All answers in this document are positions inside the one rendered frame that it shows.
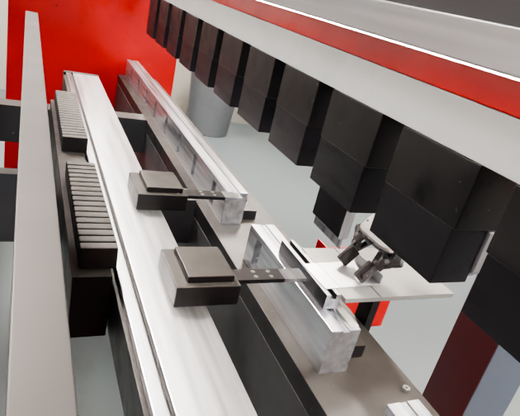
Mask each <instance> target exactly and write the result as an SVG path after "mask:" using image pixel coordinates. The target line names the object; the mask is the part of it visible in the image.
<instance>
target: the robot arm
mask: <svg viewBox="0 0 520 416"><path fill-rule="evenodd" d="M374 216H375V214H372V215H371V216H370V217H368V218H367V219H366V220H365V221H364V222H362V223H361V224H357V225H355V230H354V232H355V233H354V235H353V239H352V240H351V244H350V245H349V246H348V247H347V248H346V249H344V250H343V251H342V252H341V253H340V254H339V255H338V259H339V260H340V262H341V263H342V264H343V265H344V266H347V265H348V264H349V263H350V262H351V261H352V260H353V259H354V258H356V257H357V256H358V255H359V254H360V253H359V252H358V251H360V250H362V249H364V248H366V247H368V246H370V245H373V246H374V247H375V248H376V249H377V250H378V253H377V254H376V256H375V257H374V258H373V260H372V262H371V261H370V260H369V261H367V262H366V263H364V264H363V265H362V266H361V267H360V268H359V269H358V270H356V271H355V272H354V276H355V277H356V278H357V279H358V280H359V282H360V283H363V282H365V281H366V280H367V279H368V278H369V277H371V276H372V275H373V274H374V273H375V272H377V271H379V272H381V271H382V270H383V269H391V268H402V267H403V265H404V260H403V259H402V258H400V257H399V256H398V255H397V254H396V253H395V252H394V251H392V250H391V249H390V248H389V247H388V246H387V245H385V244H384V243H383V242H382V241H381V240H380V239H378V238H377V237H376V236H375V235H374V234H373V233H372V232H371V231H370V227H371V223H372V221H373V219H374ZM362 240H365V241H364V242H362Z"/></svg>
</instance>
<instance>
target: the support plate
mask: <svg viewBox="0 0 520 416"><path fill-rule="evenodd" d="M302 250H303V251H304V252H305V253H306V254H307V255H308V256H309V257H310V259H311V260H312V261H313V262H314V263H320V262H340V260H339V259H338V255H339V253H338V252H337V251H336V250H335V249H334V248H302ZM358 252H359V253H360V255H362V256H363V257H364V258H365V259H366V260H367V261H369V260H370V261H371V262H372V260H373V258H374V257H375V256H376V254H377V253H378V250H377V249H376V248H364V249H362V250H360V251H358ZM380 273H381V274H382V275H383V278H382V280H381V284H380V285H376V286H372V287H373V288H374V289H375V290H376V291H377V292H378V293H379V294H380V295H381V297H379V296H378V295H377V294H376V293H375V291H374V290H373V289H372V288H371V287H370V286H357V287H347V288H337V290H338V292H339V293H340V294H341V297H340V299H341V300H342V301H343V303H358V302H373V301H388V300H418V299H433V298H448V297H452V296H453V293H452V292H451V291H450V290H449V289H448V288H446V287H445V286H444V285H443V284H442V283H429V282H427V281H426V280H425V279H424V278H423V277H422V276H420V275H419V274H418V273H417V272H416V271H415V270H414V269H413V268H412V267H411V266H410V265H409V264H408V263H406V262H404V265H403V267H402V268H391V269H383V270H382V271H381V272H380Z"/></svg>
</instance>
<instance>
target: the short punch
mask: <svg viewBox="0 0 520 416"><path fill-rule="evenodd" d="M313 214H314V215H315V218H314V224H315V225H316V226H317V227H318V228H319V229H320V230H321V231H322V232H323V233H324V234H325V235H326V236H327V237H328V238H329V239H330V240H331V241H332V242H333V243H334V244H335V245H336V246H337V248H338V249H340V247H341V244H342V241H343V239H347V238H348V235H349V232H350V229H351V227H352V222H353V220H354V217H355V214H356V213H349V212H348V211H347V210H346V209H345V208H344V207H342V206H341V205H340V204H339V203H338V202H337V201H335V200H334V199H333V198H332V197H331V196H330V195H329V194H328V193H327V192H326V191H325V190H324V189H323V188H321V187H319V192H318V195H317V198H316V201H315V204H314V209H313Z"/></svg>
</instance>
